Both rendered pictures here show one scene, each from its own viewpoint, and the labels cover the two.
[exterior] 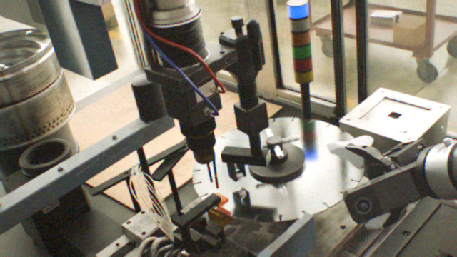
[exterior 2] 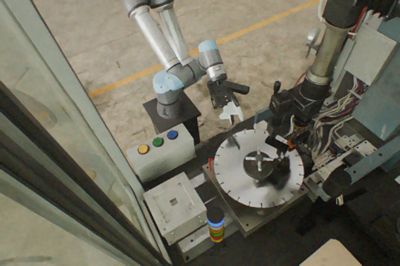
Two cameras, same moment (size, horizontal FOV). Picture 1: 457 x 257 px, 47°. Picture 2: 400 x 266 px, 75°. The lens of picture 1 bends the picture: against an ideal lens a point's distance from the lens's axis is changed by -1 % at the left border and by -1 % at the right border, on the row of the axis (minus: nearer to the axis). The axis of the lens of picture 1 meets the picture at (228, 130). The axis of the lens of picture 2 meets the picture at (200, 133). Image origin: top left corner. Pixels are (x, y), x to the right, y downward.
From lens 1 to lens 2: 1.36 m
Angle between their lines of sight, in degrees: 93
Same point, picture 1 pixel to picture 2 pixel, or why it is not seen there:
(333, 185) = (237, 141)
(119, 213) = (351, 245)
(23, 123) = not seen: outside the picture
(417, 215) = (190, 176)
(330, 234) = not seen: hidden behind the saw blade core
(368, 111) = (184, 212)
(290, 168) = (253, 153)
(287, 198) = (259, 140)
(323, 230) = not seen: hidden behind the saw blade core
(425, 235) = (194, 167)
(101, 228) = (356, 203)
